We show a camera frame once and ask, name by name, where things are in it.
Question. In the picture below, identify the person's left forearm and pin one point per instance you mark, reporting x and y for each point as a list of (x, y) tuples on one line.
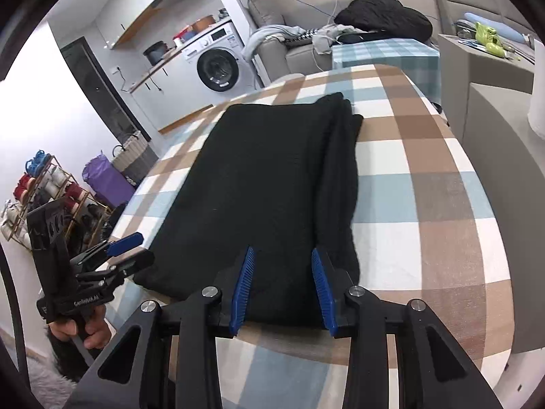
[(68, 362)]

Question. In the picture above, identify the grey sofa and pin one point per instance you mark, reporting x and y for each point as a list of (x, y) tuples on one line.
[(298, 64)]

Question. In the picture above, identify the black door frame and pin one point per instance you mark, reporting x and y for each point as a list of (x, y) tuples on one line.
[(102, 89)]

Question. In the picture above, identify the black puffer jacket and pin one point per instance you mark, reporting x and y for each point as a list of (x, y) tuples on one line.
[(383, 19)]

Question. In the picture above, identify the low grey cabinet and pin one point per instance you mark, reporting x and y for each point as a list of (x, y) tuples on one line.
[(511, 204)]

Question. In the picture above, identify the metal shoe rack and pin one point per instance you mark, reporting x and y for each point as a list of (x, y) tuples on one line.
[(47, 196)]

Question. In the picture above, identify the purple bag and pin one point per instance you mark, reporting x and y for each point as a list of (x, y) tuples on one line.
[(108, 181)]

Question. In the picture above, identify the green toy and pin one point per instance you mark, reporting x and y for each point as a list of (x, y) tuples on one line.
[(487, 36)]

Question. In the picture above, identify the teal checked cloth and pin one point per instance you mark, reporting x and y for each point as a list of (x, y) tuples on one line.
[(383, 59)]

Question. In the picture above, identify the white blue blanket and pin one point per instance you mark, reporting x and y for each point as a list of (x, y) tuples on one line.
[(268, 38)]

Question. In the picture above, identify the grey fluffy rug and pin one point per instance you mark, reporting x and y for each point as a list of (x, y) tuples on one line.
[(47, 385)]

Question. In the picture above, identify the red box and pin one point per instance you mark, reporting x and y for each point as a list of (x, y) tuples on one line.
[(183, 35)]

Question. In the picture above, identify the white washing machine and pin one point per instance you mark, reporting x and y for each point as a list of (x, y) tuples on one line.
[(219, 68)]

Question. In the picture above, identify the woven laundry basket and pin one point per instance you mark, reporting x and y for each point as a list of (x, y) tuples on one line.
[(134, 157)]

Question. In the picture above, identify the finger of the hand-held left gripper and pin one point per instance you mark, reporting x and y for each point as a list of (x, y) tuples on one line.
[(123, 243), (136, 262)]

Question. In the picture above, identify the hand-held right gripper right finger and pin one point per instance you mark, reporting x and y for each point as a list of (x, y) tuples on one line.
[(324, 296)]

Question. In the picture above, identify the white kitchen base cabinet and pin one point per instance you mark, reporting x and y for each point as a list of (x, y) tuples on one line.
[(170, 93)]

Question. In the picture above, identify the black knit sweater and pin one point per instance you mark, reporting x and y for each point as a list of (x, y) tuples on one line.
[(264, 179)]

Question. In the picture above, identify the person's left hand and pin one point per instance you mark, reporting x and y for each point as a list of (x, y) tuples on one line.
[(96, 332)]

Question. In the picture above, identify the black cooking pot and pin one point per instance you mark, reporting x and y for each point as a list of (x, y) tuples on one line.
[(154, 53)]

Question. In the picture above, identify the tall grey cabinet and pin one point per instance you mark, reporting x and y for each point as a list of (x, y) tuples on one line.
[(481, 76)]

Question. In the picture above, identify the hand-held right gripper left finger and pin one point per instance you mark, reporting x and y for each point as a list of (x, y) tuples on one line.
[(242, 292)]

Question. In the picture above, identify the brown blue checked tablecloth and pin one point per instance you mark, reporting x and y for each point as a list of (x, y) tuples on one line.
[(425, 204)]

